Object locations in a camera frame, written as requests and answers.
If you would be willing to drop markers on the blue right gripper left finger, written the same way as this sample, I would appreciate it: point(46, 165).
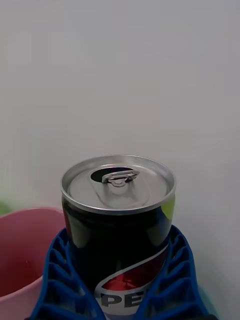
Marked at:
point(60, 287)

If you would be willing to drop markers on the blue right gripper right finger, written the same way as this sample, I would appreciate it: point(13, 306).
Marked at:
point(178, 287)

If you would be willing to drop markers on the black drink can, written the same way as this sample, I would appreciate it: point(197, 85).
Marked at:
point(117, 237)

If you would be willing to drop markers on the pink plastic bin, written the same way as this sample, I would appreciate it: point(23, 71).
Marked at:
point(20, 250)

